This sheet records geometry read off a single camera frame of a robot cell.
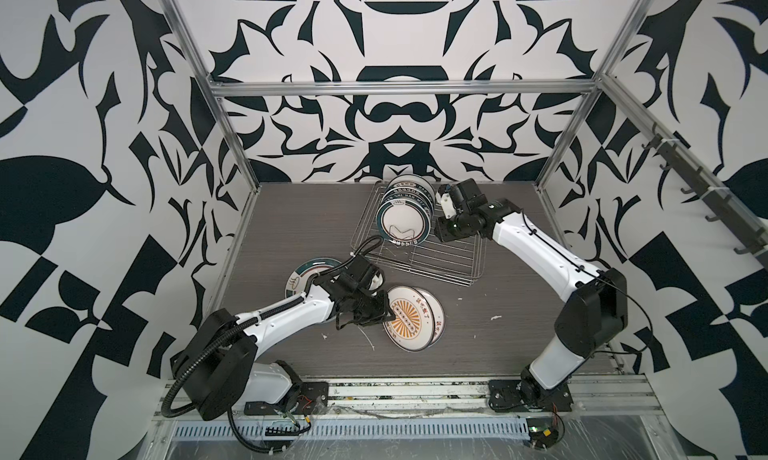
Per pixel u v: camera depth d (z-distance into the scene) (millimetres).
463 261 966
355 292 658
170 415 400
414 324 829
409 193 947
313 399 742
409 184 974
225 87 917
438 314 870
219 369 415
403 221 974
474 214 608
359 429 713
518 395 740
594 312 441
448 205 719
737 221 547
